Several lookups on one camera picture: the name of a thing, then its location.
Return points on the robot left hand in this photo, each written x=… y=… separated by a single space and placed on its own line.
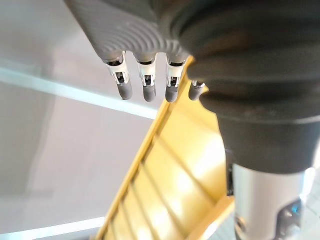
x=225 y=50

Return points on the yellow metal shelf rack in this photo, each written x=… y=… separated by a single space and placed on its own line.
x=172 y=172

